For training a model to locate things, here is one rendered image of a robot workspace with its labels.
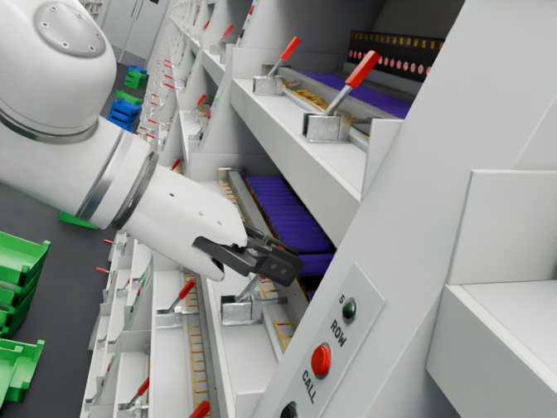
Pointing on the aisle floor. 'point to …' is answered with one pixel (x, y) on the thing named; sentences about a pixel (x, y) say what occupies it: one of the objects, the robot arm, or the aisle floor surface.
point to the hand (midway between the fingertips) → (277, 260)
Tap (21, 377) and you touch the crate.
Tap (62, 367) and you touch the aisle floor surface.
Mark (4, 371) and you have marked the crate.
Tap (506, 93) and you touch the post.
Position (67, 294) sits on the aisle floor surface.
